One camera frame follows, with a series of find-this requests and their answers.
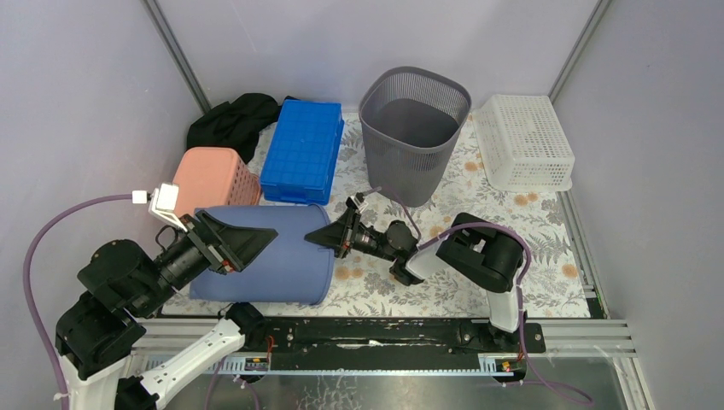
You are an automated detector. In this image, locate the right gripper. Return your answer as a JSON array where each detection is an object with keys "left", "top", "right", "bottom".
[{"left": 304, "top": 208, "right": 396, "bottom": 263}]

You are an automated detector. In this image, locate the black cloth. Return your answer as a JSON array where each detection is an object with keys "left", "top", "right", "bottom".
[{"left": 185, "top": 93, "right": 282, "bottom": 163}]

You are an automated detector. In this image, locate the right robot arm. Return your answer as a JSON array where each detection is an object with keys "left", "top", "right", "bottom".
[{"left": 305, "top": 193, "right": 531, "bottom": 352}]

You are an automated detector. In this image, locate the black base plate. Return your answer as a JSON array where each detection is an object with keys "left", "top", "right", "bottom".
[{"left": 226, "top": 313, "right": 546, "bottom": 372}]

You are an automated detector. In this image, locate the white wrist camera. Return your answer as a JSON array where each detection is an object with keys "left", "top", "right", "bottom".
[
  {"left": 346, "top": 192, "right": 367, "bottom": 214},
  {"left": 131, "top": 183, "right": 187, "bottom": 232}
]

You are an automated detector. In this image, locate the floral table mat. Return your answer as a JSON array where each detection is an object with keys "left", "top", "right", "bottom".
[{"left": 161, "top": 111, "right": 593, "bottom": 319}]

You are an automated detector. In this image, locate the blue bucket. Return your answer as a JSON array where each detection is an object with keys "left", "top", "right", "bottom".
[{"left": 190, "top": 204, "right": 335, "bottom": 305}]

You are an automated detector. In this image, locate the white plastic basket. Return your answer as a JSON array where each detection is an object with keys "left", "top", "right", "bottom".
[{"left": 471, "top": 94, "right": 575, "bottom": 192}]

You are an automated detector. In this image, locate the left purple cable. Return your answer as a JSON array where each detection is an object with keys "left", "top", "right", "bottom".
[{"left": 22, "top": 194, "right": 143, "bottom": 410}]

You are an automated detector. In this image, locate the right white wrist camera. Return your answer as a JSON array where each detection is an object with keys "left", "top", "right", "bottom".
[{"left": 346, "top": 192, "right": 367, "bottom": 214}]

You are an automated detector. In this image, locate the blue divided plastic tray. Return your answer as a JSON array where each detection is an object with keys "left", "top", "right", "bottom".
[{"left": 260, "top": 99, "right": 344, "bottom": 205}]

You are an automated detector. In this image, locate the pink plastic basket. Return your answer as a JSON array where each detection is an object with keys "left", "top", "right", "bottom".
[{"left": 172, "top": 147, "right": 261, "bottom": 217}]

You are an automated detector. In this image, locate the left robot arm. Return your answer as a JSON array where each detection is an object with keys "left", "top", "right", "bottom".
[{"left": 55, "top": 211, "right": 277, "bottom": 409}]

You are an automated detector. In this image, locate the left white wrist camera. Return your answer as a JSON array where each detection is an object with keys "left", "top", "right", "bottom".
[{"left": 131, "top": 183, "right": 187, "bottom": 232}]

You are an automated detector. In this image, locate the grey waste bin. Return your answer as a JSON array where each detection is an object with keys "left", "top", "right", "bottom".
[{"left": 359, "top": 66, "right": 472, "bottom": 208}]

